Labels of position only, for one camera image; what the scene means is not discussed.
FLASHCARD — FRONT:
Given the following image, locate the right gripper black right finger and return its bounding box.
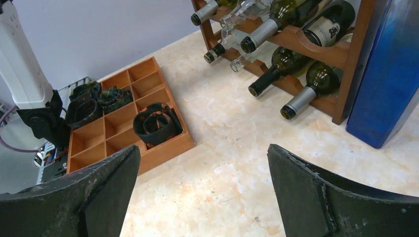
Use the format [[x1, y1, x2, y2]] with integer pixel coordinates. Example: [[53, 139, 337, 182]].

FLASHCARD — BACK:
[[267, 144, 419, 237]]

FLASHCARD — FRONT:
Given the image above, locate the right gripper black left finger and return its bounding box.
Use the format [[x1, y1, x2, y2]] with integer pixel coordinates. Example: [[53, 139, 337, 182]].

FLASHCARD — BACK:
[[0, 145, 140, 237]]

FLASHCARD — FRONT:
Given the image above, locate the green wine bottle dark label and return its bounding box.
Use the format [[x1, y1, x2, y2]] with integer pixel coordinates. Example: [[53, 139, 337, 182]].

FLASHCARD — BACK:
[[280, 61, 343, 120]]

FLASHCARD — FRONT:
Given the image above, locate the blue square glass bottle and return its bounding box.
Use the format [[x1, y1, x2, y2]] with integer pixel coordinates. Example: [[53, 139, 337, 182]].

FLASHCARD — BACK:
[[346, 0, 419, 149]]

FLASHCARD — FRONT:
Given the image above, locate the clear square glass bottle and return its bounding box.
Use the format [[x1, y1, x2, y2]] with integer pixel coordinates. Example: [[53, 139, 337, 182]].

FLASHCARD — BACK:
[[230, 49, 261, 73]]

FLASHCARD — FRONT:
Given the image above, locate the green wine bottle white label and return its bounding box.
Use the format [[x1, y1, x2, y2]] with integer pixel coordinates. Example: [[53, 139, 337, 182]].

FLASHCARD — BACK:
[[241, 0, 355, 97]]

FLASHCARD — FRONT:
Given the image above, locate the clear liquor bottle black cap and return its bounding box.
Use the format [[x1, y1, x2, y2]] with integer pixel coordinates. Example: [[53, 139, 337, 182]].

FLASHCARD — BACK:
[[203, 34, 235, 64]]

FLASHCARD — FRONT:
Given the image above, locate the tall green wine bottle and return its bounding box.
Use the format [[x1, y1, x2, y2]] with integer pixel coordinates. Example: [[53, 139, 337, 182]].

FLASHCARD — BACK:
[[240, 0, 321, 53]]

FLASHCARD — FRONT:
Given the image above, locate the clear tall glass bottle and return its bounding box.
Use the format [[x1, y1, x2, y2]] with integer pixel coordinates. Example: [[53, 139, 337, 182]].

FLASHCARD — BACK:
[[219, 0, 272, 42]]

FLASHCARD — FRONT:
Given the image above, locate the dark bottle brown label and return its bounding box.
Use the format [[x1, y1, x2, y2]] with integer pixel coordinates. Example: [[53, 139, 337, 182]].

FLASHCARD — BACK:
[[191, 0, 238, 26]]

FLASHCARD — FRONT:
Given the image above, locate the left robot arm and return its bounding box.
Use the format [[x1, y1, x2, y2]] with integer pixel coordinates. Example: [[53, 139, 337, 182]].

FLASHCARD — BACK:
[[0, 0, 71, 148]]

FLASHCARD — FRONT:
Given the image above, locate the wooden wine rack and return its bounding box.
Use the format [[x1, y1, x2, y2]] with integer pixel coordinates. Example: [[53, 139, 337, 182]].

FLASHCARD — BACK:
[[200, 0, 386, 125]]

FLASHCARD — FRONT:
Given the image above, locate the wooden compartment tray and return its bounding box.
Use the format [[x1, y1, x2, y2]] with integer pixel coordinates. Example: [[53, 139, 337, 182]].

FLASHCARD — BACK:
[[67, 57, 196, 175]]

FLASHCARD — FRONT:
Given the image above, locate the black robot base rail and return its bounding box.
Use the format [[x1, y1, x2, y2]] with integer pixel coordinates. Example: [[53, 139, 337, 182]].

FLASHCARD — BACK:
[[34, 141, 69, 185]]

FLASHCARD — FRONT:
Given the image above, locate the black cable coil tray corner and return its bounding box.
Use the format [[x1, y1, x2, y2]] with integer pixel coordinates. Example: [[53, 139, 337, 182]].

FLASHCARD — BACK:
[[65, 81, 103, 130]]

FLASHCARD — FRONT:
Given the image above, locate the black cable coil in tray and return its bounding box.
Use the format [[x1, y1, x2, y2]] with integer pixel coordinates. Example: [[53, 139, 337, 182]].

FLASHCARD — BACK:
[[132, 102, 184, 149]]

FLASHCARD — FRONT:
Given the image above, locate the black cable coil tray middle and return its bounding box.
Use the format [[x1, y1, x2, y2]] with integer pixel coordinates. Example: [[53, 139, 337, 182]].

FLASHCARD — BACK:
[[98, 86, 133, 115]]

